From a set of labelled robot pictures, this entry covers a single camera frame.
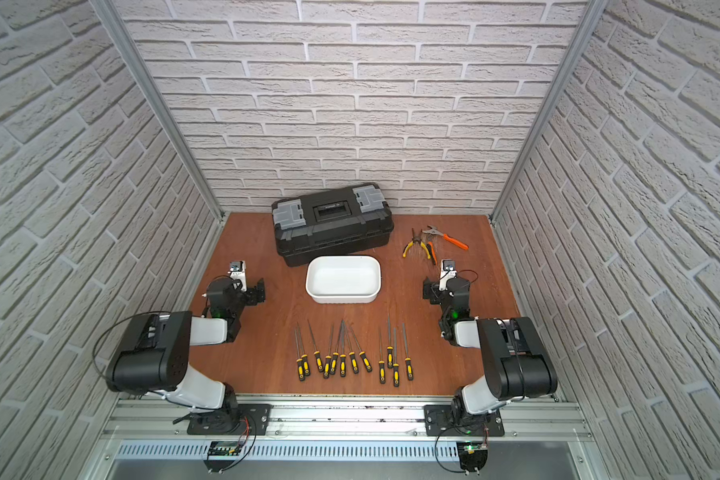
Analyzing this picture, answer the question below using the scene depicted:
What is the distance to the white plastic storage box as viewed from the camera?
97 cm

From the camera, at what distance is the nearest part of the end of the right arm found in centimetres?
82

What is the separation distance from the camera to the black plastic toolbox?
949mm

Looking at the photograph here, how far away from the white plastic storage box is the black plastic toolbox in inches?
1.0

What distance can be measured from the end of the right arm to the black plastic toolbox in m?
0.26
